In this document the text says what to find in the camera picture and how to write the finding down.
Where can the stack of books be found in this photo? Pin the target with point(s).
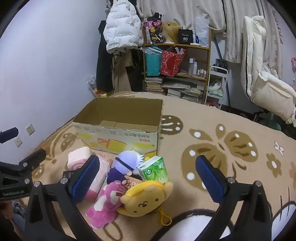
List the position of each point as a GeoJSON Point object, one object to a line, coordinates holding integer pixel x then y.
{"type": "Point", "coordinates": [153, 84]}

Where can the cream curtain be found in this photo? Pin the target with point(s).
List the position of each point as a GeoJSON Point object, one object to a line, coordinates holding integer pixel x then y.
{"type": "Point", "coordinates": [180, 11]}

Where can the white trolley cart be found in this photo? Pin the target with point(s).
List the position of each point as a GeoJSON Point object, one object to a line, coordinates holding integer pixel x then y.
{"type": "Point", "coordinates": [216, 69]}

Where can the black coat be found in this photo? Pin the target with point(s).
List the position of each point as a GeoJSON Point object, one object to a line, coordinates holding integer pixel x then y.
{"type": "Point", "coordinates": [103, 69]}

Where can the black box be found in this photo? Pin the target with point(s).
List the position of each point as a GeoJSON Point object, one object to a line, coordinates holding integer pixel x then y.
{"type": "Point", "coordinates": [185, 36]}

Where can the printed cardboard box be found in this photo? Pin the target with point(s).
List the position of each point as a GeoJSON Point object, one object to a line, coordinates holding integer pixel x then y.
{"type": "Point", "coordinates": [115, 139]}

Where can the pink bear plush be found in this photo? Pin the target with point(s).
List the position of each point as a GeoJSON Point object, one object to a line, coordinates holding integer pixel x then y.
{"type": "Point", "coordinates": [104, 204]}

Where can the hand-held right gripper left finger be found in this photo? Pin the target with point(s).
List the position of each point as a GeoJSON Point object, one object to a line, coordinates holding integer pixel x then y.
{"type": "Point", "coordinates": [85, 178]}

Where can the yellow dog plush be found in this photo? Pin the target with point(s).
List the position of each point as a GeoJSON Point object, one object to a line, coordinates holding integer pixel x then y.
{"type": "Point", "coordinates": [145, 200]}

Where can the blond wig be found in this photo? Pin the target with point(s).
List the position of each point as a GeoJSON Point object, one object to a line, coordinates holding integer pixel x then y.
{"type": "Point", "coordinates": [170, 31]}

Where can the white puffer jacket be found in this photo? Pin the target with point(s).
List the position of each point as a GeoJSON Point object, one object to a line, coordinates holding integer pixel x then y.
{"type": "Point", "coordinates": [120, 27]}

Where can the tall white bottle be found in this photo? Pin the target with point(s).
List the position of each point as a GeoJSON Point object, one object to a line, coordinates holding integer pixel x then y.
{"type": "Point", "coordinates": [191, 67]}

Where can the pink towel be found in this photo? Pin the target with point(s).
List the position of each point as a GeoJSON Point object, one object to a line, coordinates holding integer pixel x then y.
{"type": "Point", "coordinates": [77, 157]}

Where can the dark hanging garment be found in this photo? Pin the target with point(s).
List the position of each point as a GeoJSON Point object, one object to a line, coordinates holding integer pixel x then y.
{"type": "Point", "coordinates": [136, 74]}

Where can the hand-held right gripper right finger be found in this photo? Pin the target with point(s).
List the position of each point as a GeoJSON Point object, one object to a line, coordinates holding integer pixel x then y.
{"type": "Point", "coordinates": [208, 178]}

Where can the brown bear print pouch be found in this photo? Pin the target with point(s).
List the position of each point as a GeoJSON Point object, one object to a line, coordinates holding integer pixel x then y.
{"type": "Point", "coordinates": [133, 180]}

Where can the teal bag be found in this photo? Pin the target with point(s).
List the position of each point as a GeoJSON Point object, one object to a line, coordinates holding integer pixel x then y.
{"type": "Point", "coordinates": [152, 62]}

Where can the pink decoration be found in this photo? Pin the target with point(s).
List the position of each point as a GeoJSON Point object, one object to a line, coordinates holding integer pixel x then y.
{"type": "Point", "coordinates": [293, 63]}

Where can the white wall socket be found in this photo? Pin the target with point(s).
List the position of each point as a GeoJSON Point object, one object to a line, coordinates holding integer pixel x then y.
{"type": "Point", "coordinates": [30, 129]}
{"type": "Point", "coordinates": [17, 141]}

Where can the cream padded chair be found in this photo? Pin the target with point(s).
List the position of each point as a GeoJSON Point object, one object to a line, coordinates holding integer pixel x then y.
{"type": "Point", "coordinates": [256, 58]}

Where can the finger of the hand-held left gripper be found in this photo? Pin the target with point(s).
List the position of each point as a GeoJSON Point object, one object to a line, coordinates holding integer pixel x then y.
{"type": "Point", "coordinates": [34, 160]}
{"type": "Point", "coordinates": [9, 134]}

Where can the green tissue pack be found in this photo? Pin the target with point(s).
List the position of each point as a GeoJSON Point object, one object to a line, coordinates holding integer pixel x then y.
{"type": "Point", "coordinates": [155, 172]}

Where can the pile of magazines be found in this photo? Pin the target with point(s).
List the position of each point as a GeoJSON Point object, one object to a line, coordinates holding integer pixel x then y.
{"type": "Point", "coordinates": [182, 89]}

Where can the beige coat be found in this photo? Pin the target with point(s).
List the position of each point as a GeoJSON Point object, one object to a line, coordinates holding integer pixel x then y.
{"type": "Point", "coordinates": [120, 76]}

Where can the wooden shelf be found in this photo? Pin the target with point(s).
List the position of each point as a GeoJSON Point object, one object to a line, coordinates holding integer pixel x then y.
{"type": "Point", "coordinates": [175, 45]}

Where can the short white bottle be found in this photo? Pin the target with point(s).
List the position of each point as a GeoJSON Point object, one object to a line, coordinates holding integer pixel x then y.
{"type": "Point", "coordinates": [195, 69]}

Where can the purple plush doll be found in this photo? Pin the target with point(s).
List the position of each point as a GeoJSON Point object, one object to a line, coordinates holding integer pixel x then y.
{"type": "Point", "coordinates": [124, 164]}

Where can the row of small cosmetic bottles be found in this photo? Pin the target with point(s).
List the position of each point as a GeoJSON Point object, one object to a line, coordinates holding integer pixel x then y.
{"type": "Point", "coordinates": [202, 73]}

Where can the clear bag of toys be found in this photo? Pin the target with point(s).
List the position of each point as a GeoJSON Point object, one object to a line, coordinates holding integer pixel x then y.
{"type": "Point", "coordinates": [92, 84]}

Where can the pink tissue pack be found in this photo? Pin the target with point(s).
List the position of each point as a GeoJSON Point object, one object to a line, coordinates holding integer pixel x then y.
{"type": "Point", "coordinates": [100, 180]}

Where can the pink and black printed bag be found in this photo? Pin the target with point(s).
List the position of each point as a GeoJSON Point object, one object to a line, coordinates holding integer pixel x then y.
{"type": "Point", "coordinates": [152, 30]}

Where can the white plastic bag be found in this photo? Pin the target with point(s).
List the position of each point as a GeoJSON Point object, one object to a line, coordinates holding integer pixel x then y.
{"type": "Point", "coordinates": [201, 32]}

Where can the red patterned bag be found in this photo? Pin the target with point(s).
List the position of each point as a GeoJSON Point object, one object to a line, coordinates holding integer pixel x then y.
{"type": "Point", "coordinates": [171, 62]}

